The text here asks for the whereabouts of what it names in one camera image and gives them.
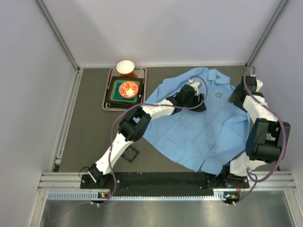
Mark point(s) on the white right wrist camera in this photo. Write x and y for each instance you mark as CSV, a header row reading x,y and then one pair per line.
x,y
259,85

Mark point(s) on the light blue button shirt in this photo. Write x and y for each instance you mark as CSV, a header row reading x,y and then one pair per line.
x,y
203,141

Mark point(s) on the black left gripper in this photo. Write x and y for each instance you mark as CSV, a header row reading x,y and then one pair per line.
x,y
199,102

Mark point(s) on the black green square dish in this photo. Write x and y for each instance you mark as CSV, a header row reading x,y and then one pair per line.
x,y
113,96

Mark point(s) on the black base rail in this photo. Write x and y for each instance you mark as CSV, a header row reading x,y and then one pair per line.
x,y
173,183

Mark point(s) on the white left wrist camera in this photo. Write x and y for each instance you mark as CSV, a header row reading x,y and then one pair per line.
x,y
195,85

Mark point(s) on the white bowl orange base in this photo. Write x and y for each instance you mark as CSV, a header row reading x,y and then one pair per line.
x,y
126,69

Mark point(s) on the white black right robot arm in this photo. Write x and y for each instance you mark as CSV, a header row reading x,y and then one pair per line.
x,y
267,136

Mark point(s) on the silver metal tray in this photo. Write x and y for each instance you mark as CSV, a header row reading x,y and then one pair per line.
x,y
140,72

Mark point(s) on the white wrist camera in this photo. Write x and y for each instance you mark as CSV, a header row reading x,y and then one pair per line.
x,y
259,85
195,85

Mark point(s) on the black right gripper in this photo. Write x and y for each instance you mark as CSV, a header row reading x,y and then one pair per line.
x,y
236,99

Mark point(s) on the white slotted cable duct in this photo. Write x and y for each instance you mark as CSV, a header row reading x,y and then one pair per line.
x,y
101,196

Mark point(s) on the small black square tray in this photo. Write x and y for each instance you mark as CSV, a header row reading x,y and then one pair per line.
x,y
130,154

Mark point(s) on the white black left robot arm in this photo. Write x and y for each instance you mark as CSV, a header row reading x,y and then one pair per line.
x,y
135,122

